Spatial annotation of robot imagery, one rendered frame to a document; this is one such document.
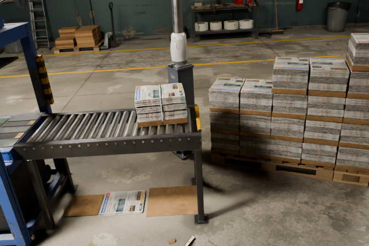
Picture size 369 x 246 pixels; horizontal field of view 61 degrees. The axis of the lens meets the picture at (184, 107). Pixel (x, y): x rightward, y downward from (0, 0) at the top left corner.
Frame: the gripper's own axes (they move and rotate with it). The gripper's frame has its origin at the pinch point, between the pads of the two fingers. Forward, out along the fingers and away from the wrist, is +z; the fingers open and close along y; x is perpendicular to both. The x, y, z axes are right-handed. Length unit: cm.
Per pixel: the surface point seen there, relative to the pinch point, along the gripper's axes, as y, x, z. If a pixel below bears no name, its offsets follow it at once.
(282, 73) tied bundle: -32, -17, 59
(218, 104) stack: -60, 41, 60
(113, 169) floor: -148, 138, 67
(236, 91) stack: -50, 22, 56
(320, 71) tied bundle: -20, -41, 71
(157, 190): -141, 85, 97
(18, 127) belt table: -204, 98, -17
